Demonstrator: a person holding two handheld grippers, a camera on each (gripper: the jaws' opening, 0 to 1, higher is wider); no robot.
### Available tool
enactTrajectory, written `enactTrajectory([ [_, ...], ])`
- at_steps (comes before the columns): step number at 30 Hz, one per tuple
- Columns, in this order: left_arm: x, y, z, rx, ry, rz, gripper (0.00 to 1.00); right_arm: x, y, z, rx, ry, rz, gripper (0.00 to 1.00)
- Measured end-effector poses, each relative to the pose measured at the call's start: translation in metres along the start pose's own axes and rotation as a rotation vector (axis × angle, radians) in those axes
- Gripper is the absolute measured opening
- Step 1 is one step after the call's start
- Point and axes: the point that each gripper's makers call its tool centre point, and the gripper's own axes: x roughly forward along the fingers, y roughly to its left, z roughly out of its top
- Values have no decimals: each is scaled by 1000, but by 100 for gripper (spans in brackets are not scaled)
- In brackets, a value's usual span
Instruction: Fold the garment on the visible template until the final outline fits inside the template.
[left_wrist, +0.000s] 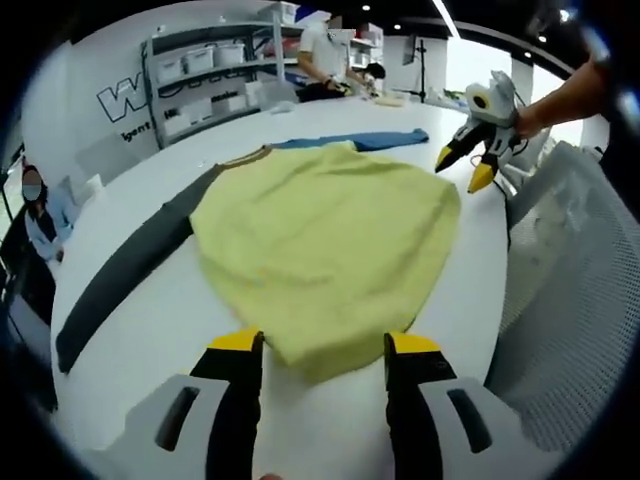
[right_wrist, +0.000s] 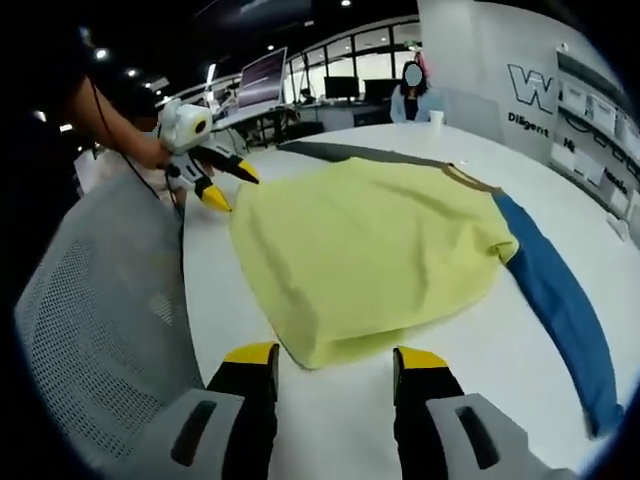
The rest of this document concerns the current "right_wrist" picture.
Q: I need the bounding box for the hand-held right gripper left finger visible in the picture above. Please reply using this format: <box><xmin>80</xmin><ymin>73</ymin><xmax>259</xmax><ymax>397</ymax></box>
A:
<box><xmin>97</xmin><ymin>341</ymin><xmax>282</xmax><ymax>480</ymax></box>

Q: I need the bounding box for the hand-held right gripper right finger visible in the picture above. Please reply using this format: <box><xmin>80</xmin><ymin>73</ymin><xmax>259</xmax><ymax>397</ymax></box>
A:
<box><xmin>391</xmin><ymin>345</ymin><xmax>577</xmax><ymax>480</ymax></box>

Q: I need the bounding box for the yellow colour-block garment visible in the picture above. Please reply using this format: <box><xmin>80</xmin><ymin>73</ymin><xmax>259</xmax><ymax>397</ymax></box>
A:
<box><xmin>227</xmin><ymin>140</ymin><xmax>626</xmax><ymax>441</ymax></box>

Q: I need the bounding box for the person's left hand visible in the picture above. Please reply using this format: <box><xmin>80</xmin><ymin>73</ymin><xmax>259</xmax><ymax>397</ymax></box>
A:
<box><xmin>132</xmin><ymin>134</ymin><xmax>176</xmax><ymax>174</ymax></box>

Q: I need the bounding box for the white desk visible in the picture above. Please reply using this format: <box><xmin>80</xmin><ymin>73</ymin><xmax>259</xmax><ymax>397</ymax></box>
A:
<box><xmin>211</xmin><ymin>102</ymin><xmax>301</xmax><ymax>151</ymax></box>

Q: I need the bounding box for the large display screen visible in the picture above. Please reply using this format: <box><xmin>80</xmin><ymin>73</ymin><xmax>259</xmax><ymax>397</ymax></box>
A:
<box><xmin>236</xmin><ymin>46</ymin><xmax>290</xmax><ymax>109</ymax></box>

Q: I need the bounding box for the dark counter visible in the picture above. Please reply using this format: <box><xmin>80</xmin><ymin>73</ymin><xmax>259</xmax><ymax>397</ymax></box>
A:
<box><xmin>293</xmin><ymin>97</ymin><xmax>396</xmax><ymax>135</ymax></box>

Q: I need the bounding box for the black monitor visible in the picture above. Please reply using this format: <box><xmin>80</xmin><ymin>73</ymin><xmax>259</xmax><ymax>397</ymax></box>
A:
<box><xmin>363</xmin><ymin>78</ymin><xmax>401</xmax><ymax>101</ymax></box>
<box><xmin>323</xmin><ymin>76</ymin><xmax>361</xmax><ymax>101</ymax></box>

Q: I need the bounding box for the grey mesh office chair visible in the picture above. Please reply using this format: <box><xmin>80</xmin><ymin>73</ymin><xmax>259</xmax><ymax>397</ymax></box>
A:
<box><xmin>13</xmin><ymin>173</ymin><xmax>214</xmax><ymax>474</ymax></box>

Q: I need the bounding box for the metal shelf unit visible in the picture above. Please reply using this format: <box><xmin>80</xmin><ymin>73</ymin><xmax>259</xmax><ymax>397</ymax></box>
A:
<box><xmin>549</xmin><ymin>43</ymin><xmax>640</xmax><ymax>224</ymax></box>

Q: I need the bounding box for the row of white storage bins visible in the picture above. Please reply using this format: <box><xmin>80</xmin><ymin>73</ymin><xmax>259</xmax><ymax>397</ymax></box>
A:
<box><xmin>559</xmin><ymin>79</ymin><xmax>640</xmax><ymax>201</ymax></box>

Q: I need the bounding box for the black cable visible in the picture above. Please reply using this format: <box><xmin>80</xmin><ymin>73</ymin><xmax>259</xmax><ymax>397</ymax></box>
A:
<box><xmin>85</xmin><ymin>73</ymin><xmax>187</xmax><ymax>301</ymax></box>

